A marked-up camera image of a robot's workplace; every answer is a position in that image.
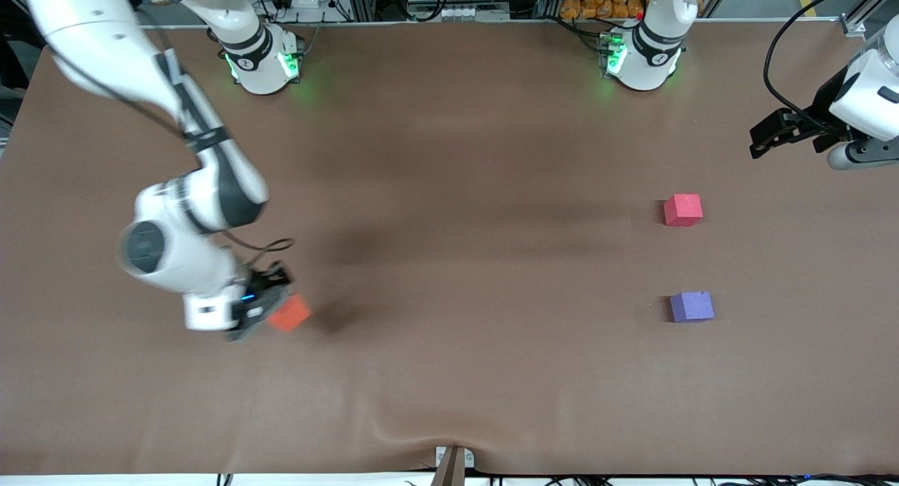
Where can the silver clamp bracket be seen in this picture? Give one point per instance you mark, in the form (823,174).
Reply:
(469,459)

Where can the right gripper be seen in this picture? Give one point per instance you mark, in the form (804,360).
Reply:
(261,287)

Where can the orange foam block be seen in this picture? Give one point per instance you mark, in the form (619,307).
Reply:
(291,314)

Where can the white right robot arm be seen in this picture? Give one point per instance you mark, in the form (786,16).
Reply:
(175,254)

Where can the brown table cover sheet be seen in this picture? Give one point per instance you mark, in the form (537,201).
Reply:
(393,373)

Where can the aluminium frame post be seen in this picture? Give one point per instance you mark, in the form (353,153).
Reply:
(555,0)
(364,1)

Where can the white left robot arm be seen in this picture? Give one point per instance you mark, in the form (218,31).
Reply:
(650,57)

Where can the purple foam block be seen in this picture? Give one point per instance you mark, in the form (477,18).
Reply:
(692,307)

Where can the white corner bracket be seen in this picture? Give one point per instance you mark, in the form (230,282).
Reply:
(853,28)

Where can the aluminium frame strut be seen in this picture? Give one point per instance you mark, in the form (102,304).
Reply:
(864,12)

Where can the white terminal block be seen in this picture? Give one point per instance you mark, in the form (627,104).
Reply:
(456,12)

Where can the pile of orange objects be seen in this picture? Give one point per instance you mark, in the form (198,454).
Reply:
(597,1)

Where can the red foam block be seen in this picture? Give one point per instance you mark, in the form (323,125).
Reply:
(683,210)

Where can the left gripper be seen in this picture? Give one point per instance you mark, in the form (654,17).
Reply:
(819,108)

